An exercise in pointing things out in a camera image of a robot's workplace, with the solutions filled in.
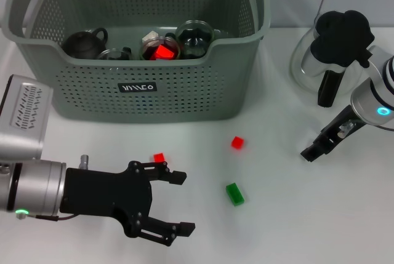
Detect bright red curved brick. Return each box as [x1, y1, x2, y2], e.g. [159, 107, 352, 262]
[152, 44, 173, 61]

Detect green rectangular brick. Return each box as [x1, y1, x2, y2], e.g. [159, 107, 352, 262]
[225, 182, 246, 207]

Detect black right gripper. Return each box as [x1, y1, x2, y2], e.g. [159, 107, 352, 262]
[300, 105, 368, 162]

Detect glass teacup black sleeve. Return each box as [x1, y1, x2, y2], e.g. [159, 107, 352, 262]
[140, 34, 181, 61]
[97, 46, 137, 61]
[164, 20, 216, 59]

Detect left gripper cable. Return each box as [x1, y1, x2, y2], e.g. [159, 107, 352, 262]
[17, 154, 90, 222]

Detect dark brown clay teapot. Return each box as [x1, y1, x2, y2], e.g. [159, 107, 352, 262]
[62, 26, 109, 61]

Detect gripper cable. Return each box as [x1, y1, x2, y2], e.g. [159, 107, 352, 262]
[17, 154, 90, 222]
[338, 121, 394, 138]

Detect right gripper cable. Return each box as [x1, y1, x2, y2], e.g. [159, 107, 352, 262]
[338, 121, 394, 138]

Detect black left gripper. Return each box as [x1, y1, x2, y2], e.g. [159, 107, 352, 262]
[60, 161, 196, 247]

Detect grey perforated storage basket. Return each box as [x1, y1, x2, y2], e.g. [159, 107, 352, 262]
[1, 0, 271, 123]

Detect small white brick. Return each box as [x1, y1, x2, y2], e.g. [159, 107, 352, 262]
[142, 31, 159, 46]

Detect glass pitcher black handle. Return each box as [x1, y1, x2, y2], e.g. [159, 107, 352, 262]
[290, 14, 367, 108]

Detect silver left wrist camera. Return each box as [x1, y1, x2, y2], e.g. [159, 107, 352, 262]
[0, 74, 54, 162]

